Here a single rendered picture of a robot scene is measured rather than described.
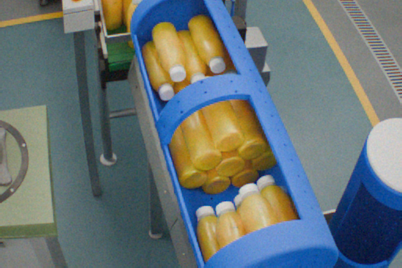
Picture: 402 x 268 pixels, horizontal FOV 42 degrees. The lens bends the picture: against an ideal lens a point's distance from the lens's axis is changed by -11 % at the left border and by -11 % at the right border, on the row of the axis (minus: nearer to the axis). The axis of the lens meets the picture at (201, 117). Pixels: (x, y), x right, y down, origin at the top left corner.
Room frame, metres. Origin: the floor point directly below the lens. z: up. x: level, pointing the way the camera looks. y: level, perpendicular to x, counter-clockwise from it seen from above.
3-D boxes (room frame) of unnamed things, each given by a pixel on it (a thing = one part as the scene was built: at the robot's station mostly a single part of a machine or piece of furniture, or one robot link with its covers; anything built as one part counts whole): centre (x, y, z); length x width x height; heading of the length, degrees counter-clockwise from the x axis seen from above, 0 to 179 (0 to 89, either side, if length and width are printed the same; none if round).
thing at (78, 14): (1.46, 0.44, 1.05); 0.20 x 0.10 x 0.10; 19
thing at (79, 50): (1.46, 0.44, 0.50); 0.04 x 0.04 x 1.00; 19
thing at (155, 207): (1.28, 0.15, 0.31); 0.06 x 0.06 x 0.63; 19
